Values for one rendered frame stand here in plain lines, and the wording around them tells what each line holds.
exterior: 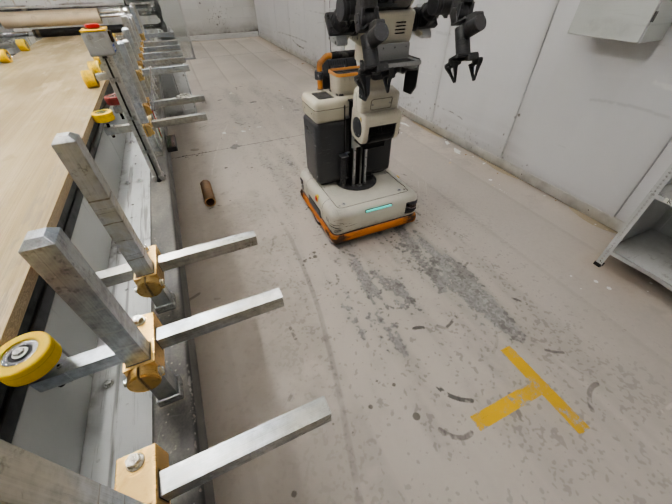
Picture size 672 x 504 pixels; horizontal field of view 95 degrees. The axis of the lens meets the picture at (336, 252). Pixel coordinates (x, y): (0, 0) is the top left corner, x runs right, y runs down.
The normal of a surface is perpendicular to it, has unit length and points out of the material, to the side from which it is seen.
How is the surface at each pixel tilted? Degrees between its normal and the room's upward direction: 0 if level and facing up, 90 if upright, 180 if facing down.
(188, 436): 0
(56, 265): 90
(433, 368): 0
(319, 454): 0
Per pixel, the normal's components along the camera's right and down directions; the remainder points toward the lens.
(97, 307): 0.41, 0.61
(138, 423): -0.01, -0.74
